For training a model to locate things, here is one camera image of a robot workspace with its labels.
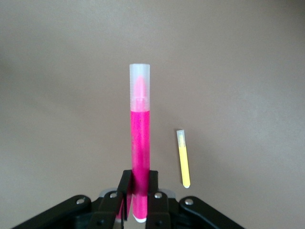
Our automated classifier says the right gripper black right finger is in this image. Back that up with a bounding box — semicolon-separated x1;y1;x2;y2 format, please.
145;170;246;229

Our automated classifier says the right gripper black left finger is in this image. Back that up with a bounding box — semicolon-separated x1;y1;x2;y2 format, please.
14;169;133;229

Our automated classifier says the pink highlighter pen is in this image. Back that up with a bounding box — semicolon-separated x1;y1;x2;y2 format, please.
129;63;152;224

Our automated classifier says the yellow highlighter pen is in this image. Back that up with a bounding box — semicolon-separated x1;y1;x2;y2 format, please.
176;129;191;189

